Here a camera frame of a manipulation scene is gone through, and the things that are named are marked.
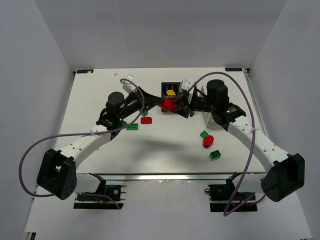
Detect red arch lego brick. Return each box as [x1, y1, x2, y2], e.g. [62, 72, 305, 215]
[158, 98, 179, 112]

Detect orange rounded lego brick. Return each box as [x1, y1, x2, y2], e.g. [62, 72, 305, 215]
[166, 89, 177, 97]

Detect red rounded lego brick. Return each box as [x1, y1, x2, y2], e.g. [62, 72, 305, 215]
[140, 116, 153, 125]

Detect red round lego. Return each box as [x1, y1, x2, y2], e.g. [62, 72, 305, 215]
[202, 135, 215, 148]

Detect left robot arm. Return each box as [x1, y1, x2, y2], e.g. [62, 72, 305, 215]
[36, 87, 165, 200]

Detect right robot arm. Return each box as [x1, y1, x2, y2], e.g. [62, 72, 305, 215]
[177, 79, 305, 202]

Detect dark green small square lego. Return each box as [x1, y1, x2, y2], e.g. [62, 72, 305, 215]
[141, 111, 148, 117]

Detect black two-slot container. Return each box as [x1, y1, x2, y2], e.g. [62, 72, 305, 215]
[161, 81, 182, 102]

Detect white two-slot container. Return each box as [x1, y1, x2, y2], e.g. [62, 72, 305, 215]
[200, 85, 219, 130]

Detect dark green long lego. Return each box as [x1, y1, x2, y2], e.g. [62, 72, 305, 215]
[126, 123, 139, 131]

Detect dark green lego near red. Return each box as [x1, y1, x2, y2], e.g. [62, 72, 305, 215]
[200, 130, 209, 139]

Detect blue table label right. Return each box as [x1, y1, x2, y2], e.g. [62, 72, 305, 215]
[224, 67, 243, 72]

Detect blue table label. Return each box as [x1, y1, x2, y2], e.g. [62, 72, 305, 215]
[76, 69, 94, 74]
[224, 67, 243, 72]

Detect dark green lego front right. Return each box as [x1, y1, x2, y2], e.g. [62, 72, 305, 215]
[210, 150, 222, 160]

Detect blue table label left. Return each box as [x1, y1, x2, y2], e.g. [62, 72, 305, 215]
[76, 69, 94, 74]

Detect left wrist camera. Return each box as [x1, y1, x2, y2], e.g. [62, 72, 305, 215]
[120, 74, 136, 94]

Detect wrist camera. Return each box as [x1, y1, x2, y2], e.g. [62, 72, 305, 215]
[120, 74, 136, 94]
[179, 79, 195, 101]

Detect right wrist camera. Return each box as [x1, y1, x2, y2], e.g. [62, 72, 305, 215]
[179, 79, 195, 101]

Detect aluminium table front rail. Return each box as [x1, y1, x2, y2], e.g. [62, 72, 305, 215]
[74, 172, 266, 182]

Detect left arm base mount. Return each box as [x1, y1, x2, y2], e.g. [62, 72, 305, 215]
[73, 178, 127, 210]

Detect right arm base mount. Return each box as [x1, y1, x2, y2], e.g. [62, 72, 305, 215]
[204, 182, 258, 213]

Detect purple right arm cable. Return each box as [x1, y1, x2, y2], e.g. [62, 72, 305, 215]
[187, 71, 267, 217]

